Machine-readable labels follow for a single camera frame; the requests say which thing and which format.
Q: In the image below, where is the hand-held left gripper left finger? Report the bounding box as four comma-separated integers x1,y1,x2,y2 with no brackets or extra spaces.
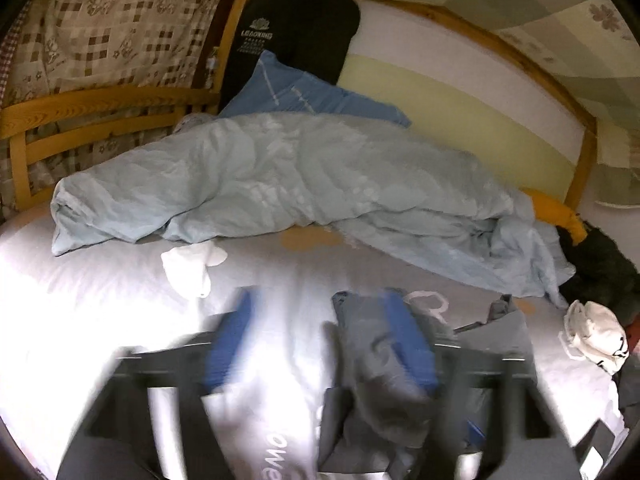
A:
57,287,258,480

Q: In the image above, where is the dark grey cloth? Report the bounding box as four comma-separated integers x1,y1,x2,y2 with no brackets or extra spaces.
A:
612,345,640,416

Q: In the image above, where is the light blue duvet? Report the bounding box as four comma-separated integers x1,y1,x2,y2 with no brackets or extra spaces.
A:
50,112,576,308

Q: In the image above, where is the brown checked curtain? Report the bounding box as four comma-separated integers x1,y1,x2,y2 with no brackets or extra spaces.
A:
0,0,236,211

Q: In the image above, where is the pastel checked bunk sheet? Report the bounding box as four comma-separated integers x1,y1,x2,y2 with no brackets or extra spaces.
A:
285,0,640,166

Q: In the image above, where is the pale checked curtain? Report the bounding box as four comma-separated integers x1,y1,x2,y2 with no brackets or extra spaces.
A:
595,125,640,208

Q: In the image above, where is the white sock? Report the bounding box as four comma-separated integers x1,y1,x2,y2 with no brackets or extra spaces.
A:
161,242,228,298

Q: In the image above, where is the blue pillow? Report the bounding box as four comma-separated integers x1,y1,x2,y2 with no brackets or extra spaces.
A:
217,50,413,128

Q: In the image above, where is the dark grey jacket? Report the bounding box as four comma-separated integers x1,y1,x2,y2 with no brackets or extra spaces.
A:
317,287,536,476

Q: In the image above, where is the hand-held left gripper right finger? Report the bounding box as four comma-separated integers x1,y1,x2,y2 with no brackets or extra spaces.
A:
381,289,581,480

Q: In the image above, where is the white folded sweatshirt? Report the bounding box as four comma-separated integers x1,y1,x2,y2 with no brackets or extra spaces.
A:
564,300,630,373

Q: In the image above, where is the orange cloth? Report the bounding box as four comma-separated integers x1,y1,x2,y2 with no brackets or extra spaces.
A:
520,187,588,246

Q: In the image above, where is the wooden bed frame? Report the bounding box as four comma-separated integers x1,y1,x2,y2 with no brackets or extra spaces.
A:
0,0,601,221

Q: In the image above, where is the white bed sheet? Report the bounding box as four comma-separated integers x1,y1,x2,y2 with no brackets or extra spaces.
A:
0,207,631,480

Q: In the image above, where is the black hanging garment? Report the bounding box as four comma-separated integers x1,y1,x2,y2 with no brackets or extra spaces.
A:
217,0,362,113

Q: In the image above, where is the black puffer jacket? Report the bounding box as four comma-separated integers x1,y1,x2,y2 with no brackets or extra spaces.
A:
557,225,640,326

